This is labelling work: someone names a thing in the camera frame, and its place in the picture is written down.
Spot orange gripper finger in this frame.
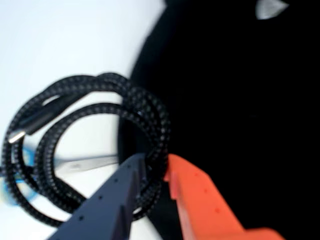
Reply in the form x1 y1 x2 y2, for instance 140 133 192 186
163 154 286 240

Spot navy gripper finger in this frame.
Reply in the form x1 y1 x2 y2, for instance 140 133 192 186
47 152 148 240

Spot black braided cable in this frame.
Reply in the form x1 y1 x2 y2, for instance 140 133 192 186
0 72 172 229

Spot blue handled scissors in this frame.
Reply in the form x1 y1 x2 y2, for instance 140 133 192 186
0 146 121 208

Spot black fabric bag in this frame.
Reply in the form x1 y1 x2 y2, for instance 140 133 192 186
117 0 320 240

